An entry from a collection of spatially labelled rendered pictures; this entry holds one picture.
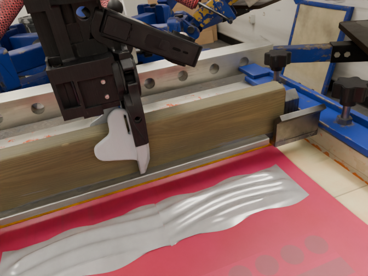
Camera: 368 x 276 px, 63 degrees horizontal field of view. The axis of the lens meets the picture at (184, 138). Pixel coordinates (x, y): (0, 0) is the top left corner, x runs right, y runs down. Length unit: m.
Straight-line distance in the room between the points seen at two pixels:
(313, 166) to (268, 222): 0.13
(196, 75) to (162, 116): 0.27
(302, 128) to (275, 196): 0.12
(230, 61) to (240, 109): 0.25
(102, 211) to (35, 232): 0.08
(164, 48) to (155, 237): 0.20
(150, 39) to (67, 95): 0.10
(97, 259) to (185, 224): 0.10
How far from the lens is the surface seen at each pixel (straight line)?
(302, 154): 0.47
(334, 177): 0.44
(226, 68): 0.64
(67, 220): 0.41
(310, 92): 0.53
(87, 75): 0.30
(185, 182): 0.41
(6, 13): 0.97
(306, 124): 0.45
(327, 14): 2.95
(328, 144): 0.46
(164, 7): 1.32
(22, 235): 0.42
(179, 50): 0.33
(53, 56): 0.33
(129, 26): 0.31
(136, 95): 0.30
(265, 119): 0.42
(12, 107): 0.59
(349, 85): 0.43
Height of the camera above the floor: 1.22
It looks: 32 degrees down
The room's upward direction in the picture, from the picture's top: 7 degrees counter-clockwise
